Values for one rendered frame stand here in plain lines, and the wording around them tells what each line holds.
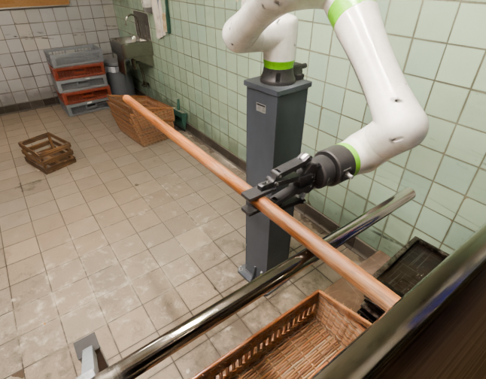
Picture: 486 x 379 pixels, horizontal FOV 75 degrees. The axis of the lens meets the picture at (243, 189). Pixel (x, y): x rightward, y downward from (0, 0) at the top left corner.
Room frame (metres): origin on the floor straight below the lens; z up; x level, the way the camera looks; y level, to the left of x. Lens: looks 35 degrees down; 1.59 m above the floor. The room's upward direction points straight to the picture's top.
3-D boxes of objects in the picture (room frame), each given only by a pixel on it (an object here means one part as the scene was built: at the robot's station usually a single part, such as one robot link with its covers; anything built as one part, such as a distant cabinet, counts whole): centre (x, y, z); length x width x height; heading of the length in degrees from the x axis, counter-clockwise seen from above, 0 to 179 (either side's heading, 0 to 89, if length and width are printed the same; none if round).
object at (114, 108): (3.37, 1.13, 0.26); 0.56 x 0.49 x 0.28; 43
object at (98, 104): (4.25, 2.12, 0.08); 0.60 x 0.40 x 0.16; 128
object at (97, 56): (4.24, 2.11, 0.68); 0.60 x 0.40 x 0.16; 126
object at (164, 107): (3.38, 1.12, 0.32); 0.56 x 0.49 x 0.28; 44
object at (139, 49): (4.15, 1.35, 0.71); 0.47 x 0.36 x 0.91; 36
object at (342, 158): (0.67, -0.22, 1.19); 0.12 x 0.06 x 0.09; 36
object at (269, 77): (1.39, -0.19, 1.23); 0.26 x 0.15 x 0.06; 130
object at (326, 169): (0.63, -0.16, 1.19); 0.09 x 0.07 x 0.08; 126
